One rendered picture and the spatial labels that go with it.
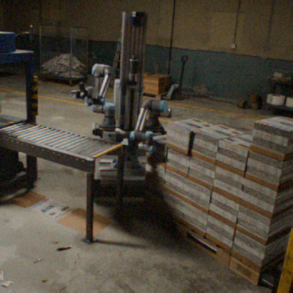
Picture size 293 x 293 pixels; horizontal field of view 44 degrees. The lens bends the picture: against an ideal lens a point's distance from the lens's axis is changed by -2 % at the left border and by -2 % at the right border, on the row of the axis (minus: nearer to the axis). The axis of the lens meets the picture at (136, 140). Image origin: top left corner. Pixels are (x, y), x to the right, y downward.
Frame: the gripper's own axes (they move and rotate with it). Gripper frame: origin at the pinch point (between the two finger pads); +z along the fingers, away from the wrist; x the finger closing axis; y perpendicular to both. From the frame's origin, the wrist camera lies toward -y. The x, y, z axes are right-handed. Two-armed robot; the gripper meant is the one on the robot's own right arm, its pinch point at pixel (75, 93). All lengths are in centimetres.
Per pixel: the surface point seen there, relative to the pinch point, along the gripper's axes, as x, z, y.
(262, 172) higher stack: -180, 45, 6
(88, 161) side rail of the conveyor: -44, 50, 39
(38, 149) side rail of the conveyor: 10, 40, 49
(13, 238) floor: 7, 75, 125
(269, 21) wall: -157, -674, -112
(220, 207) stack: -159, 27, 53
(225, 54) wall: -71, -691, -10
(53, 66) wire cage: 406, -655, 129
